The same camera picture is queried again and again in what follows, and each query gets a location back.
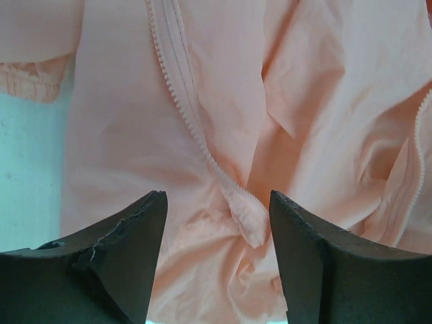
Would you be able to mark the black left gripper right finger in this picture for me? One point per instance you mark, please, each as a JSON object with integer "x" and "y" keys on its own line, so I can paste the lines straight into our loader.
{"x": 330, "y": 275}

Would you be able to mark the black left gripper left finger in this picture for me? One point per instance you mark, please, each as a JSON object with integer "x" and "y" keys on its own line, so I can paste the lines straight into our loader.
{"x": 103, "y": 273}

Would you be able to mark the peach pink zip jacket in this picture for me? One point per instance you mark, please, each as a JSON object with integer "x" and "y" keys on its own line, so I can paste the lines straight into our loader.
{"x": 218, "y": 103}

